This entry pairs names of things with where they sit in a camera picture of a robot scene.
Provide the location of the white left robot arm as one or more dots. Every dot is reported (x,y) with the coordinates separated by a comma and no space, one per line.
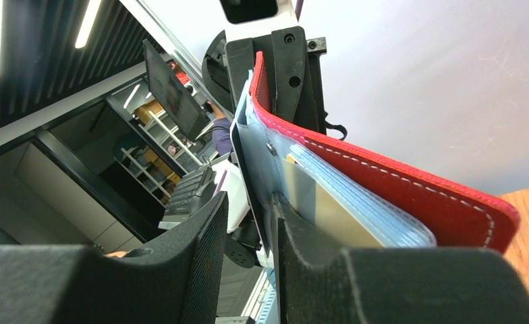
(244,237)

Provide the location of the red leather card holder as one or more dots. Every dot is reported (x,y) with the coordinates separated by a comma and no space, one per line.
(455,214)

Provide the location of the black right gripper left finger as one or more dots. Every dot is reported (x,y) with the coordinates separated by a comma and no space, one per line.
(174,278)

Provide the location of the person in purple shirt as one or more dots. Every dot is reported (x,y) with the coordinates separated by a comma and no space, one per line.
(221,130)

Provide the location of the white cards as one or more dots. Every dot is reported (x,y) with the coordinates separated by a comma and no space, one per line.
(263,148)

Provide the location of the gold striped card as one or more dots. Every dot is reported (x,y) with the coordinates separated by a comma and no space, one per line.
(321,210)

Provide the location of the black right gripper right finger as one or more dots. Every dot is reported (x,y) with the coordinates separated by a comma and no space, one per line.
(320,281)

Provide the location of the tilted monitor screen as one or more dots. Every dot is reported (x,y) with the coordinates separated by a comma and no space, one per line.
(172,95)

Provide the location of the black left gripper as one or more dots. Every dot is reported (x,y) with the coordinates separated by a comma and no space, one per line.
(225,68)

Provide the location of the black keyboard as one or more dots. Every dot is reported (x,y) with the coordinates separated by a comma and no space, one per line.
(190,195)

